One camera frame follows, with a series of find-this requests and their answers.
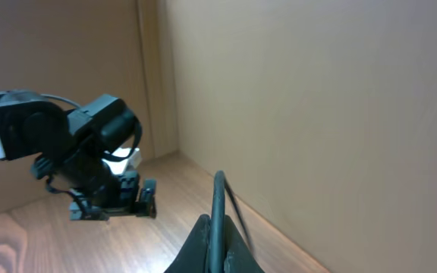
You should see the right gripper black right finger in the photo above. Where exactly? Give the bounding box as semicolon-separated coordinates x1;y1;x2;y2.
224;215;264;273

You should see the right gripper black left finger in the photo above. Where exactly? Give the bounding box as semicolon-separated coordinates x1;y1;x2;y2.
165;214;210;273

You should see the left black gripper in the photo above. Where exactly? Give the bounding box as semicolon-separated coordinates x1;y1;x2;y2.
69;171;157;221

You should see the black cable bundle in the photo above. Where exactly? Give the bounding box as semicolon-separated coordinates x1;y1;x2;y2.
206;169;256;273

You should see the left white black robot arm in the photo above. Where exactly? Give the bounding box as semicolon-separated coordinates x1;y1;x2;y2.
0;89;156;221

